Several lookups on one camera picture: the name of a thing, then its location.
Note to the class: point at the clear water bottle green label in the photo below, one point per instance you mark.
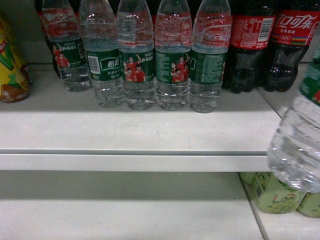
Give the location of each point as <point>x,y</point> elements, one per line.
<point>294,152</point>

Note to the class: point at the water bottle behind middle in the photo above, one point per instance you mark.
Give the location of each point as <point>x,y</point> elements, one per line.
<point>173,38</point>

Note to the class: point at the water bottle red players label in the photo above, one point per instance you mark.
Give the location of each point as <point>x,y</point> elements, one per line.
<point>135,38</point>

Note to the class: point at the white metal shelf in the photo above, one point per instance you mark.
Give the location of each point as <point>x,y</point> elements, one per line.
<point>57,130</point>

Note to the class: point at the water bottle text label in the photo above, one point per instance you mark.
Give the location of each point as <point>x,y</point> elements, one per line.
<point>210,43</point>

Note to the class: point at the water bottle barcode label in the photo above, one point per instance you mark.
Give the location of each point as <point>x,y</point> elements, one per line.
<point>98,29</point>

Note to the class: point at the white right adjacent shelf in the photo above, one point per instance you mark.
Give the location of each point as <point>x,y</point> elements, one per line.
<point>281,101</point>

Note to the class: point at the white lower shelf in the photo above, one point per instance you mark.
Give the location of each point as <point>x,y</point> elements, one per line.
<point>75,205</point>

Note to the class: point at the water bottle far left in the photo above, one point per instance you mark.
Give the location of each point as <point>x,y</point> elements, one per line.
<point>63,32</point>

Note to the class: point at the green juice bottle rear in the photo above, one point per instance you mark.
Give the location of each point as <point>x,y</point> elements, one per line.
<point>248,177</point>

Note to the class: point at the cola bottle barcode label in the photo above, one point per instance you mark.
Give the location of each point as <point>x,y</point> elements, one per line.
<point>252,24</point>

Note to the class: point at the green grape juice bottle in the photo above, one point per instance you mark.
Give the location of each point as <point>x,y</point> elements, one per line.
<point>274,196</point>

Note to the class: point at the yellow lemon tea bottle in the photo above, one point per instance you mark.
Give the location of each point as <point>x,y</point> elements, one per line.
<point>14,71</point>

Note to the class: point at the cola bottle red logo label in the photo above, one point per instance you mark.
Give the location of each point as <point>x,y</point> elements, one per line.
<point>294,28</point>

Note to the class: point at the green juice bottle right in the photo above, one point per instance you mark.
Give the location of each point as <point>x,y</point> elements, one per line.
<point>310,205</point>

